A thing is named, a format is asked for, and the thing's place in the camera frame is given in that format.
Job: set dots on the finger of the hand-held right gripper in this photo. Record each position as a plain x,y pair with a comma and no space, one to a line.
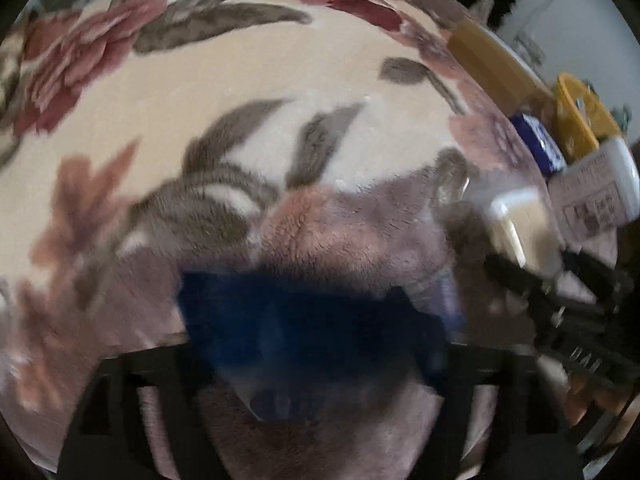
515,280
595,272

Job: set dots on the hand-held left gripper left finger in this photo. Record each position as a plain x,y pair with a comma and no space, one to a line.
115,440

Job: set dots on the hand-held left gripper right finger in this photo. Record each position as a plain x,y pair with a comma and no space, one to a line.
520,440

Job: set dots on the cotton swab pack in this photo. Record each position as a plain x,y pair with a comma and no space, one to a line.
525,230

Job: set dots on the orange plastic basket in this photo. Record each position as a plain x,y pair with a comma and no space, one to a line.
572,120

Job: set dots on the blue plastic packet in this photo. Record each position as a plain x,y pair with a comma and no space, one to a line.
320,330

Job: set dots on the white lidded wipes canister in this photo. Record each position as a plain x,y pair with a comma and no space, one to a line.
595,195

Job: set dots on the dark blue small box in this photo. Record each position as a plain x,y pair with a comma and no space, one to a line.
540,142

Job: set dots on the cardboard box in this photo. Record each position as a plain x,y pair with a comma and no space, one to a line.
500,65

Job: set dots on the floral blanket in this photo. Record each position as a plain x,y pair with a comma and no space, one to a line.
200,160

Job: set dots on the white wall socket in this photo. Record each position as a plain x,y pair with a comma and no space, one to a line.
530,47

